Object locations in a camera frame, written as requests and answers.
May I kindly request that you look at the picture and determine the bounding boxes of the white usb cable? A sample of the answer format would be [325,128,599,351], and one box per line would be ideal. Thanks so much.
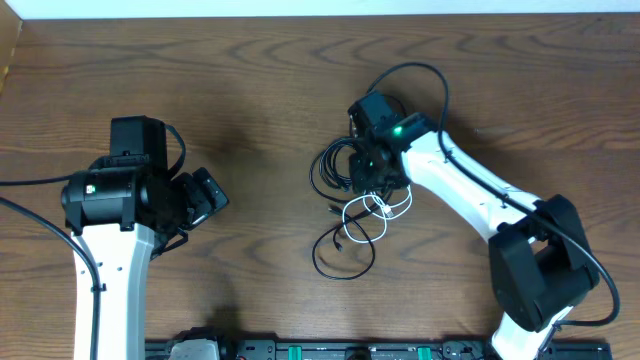
[341,184,414,245]

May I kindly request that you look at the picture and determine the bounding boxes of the long black usb cable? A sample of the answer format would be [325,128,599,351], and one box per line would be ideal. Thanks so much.
[308,136,361,205]

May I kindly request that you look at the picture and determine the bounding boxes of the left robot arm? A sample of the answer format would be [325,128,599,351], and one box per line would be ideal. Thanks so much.
[61,155,229,359]

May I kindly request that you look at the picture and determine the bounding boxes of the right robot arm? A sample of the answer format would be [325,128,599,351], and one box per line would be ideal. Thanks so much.
[349,110,604,359]

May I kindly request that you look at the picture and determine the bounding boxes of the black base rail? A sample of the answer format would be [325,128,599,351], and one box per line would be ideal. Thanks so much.
[144,327,614,360]

